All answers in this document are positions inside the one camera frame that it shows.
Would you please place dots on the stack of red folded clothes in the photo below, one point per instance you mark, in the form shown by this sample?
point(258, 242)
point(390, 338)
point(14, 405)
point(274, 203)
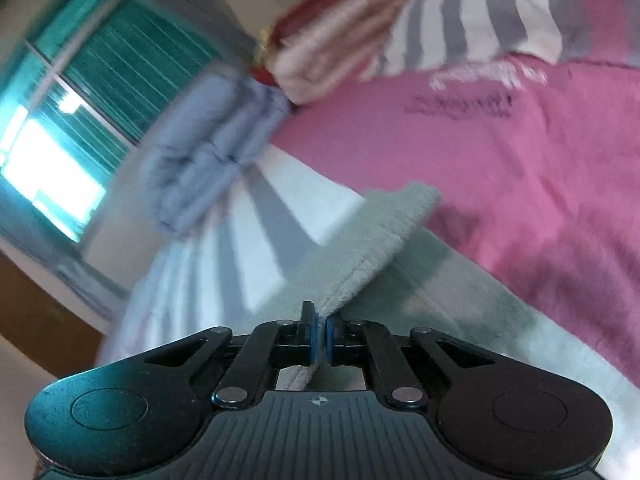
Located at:
point(295, 17)

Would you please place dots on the brown wooden door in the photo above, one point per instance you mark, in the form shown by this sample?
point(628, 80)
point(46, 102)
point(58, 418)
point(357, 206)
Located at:
point(40, 320)

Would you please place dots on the grey pants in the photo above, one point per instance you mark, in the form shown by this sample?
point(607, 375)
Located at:
point(450, 285)

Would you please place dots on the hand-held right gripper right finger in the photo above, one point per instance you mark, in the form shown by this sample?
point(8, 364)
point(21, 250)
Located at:
point(330, 339)

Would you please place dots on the striped pillow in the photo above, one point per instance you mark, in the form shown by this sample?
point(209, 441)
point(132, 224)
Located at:
point(475, 10)

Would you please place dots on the bed with striped sheet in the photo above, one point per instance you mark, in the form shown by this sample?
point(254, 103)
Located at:
point(500, 185)

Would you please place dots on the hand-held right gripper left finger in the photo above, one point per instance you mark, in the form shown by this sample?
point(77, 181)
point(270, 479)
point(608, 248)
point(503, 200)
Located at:
point(312, 337)

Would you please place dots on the pink folded blanket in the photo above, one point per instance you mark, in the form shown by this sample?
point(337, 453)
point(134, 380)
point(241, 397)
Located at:
point(340, 35)

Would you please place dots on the window with green glass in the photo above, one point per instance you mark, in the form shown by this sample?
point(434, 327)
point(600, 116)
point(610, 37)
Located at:
point(100, 100)

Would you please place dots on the blue folded duvet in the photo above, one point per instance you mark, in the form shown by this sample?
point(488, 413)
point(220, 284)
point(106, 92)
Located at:
point(210, 150)

